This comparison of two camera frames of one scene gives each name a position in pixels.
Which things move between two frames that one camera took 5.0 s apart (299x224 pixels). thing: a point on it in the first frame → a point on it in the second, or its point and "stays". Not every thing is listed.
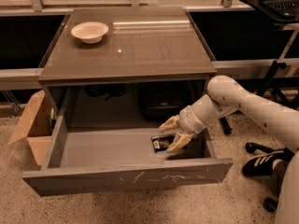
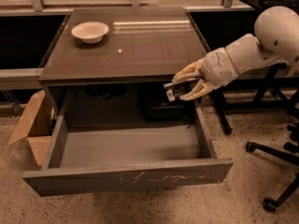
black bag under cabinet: [161, 101] stays
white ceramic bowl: [90, 32] stays
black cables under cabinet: [106, 91] stays
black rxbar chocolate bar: [162, 142] → [176, 90]
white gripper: [189, 120] → [218, 67]
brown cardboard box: [36, 127] stays
